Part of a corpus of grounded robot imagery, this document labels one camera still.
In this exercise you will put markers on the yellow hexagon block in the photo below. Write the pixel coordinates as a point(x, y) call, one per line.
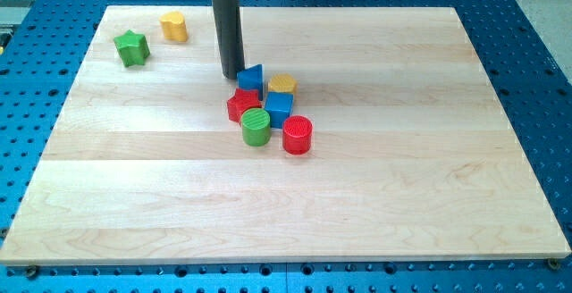
point(283, 83)

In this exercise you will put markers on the red star block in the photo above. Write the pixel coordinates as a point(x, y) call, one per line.
point(241, 101)

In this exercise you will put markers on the green star block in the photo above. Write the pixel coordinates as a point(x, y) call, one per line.
point(132, 48)

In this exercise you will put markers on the red cylinder block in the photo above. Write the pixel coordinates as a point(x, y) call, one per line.
point(297, 133)

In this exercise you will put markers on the blue cube block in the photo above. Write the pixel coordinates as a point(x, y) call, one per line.
point(279, 106)

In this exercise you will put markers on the green cylinder block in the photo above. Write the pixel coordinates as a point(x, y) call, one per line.
point(256, 129)

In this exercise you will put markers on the blue triangle block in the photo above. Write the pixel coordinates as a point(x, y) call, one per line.
point(252, 78)

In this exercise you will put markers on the light wooden board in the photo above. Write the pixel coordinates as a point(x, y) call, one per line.
point(413, 157)

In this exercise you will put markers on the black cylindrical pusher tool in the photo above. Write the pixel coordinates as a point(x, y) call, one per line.
point(229, 35)

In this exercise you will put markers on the yellow heart block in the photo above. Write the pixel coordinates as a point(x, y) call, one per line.
point(174, 26)

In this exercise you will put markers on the blue perforated metal table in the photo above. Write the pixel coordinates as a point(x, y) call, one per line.
point(46, 51)

